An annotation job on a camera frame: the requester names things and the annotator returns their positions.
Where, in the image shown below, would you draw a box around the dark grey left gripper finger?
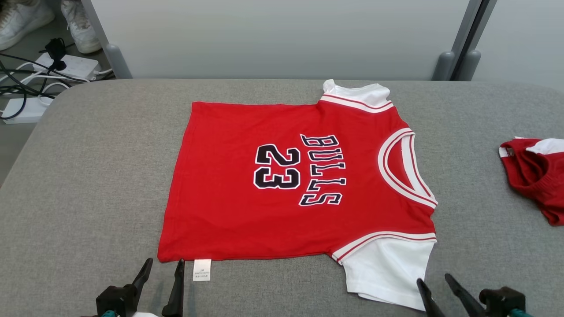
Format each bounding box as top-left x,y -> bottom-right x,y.
131,258 -> 154,305
161,258 -> 186,317

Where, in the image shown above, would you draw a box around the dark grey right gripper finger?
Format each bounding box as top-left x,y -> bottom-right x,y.
416,278 -> 447,317
444,273 -> 488,317

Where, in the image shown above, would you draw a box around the red white basketball jersey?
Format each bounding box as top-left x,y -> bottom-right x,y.
157,79 -> 438,312

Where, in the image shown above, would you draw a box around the red white basketball shorts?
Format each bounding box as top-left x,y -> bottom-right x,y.
499,136 -> 564,227

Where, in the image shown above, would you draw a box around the white power strip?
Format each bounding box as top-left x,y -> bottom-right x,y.
32,53 -> 100,81
1,96 -> 54,125

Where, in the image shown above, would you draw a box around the grey partition foot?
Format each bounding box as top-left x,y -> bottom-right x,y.
458,50 -> 482,81
433,51 -> 456,81
104,43 -> 133,80

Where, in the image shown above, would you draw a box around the black power plug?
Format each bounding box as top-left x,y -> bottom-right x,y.
45,38 -> 67,72

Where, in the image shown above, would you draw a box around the white sneaker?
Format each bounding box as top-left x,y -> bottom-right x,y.
60,0 -> 103,55
0,0 -> 55,52

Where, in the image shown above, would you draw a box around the white partition panel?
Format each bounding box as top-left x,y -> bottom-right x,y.
469,0 -> 564,93
82,0 -> 471,81

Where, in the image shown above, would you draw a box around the white floor cable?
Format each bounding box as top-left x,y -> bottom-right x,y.
0,68 -> 114,106

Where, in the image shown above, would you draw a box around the black floor cable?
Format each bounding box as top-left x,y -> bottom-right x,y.
0,53 -> 71,120

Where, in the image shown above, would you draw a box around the grey metal partition post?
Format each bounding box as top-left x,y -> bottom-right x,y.
452,0 -> 497,81

